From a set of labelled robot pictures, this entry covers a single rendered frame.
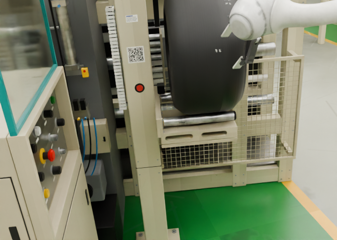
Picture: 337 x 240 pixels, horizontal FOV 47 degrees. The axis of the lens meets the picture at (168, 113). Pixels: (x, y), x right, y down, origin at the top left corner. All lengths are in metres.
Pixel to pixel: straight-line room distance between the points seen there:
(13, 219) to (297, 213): 1.91
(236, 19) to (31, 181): 0.70
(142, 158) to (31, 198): 0.91
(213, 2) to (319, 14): 0.68
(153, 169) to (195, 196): 0.83
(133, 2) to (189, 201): 1.53
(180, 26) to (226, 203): 1.50
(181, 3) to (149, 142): 0.70
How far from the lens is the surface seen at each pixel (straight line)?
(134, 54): 1.74
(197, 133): 1.81
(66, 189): 1.47
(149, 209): 2.17
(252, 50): 1.30
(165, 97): 2.04
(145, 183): 2.06
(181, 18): 1.58
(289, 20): 1.03
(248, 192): 2.82
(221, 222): 2.58
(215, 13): 1.59
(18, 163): 1.12
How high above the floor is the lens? 1.74
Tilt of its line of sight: 26 degrees down
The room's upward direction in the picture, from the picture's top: 5 degrees counter-clockwise
